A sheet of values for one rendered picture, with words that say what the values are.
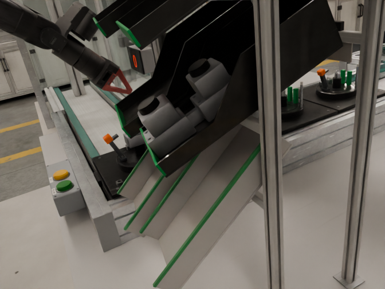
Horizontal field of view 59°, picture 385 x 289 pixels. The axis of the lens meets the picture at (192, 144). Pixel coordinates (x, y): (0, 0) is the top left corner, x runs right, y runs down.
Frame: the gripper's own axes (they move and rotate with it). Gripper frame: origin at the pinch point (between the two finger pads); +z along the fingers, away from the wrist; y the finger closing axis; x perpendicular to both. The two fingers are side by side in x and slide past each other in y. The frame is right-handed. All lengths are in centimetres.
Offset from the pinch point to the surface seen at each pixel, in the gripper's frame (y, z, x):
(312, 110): -6, 53, -29
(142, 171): -21.1, 4.8, 12.1
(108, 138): -1.0, 2.6, 13.1
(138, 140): -2.1, 9.5, 9.4
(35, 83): 82, -6, 22
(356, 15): 304, 350, -292
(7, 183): 225, 43, 132
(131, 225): -32.7, 2.4, 19.2
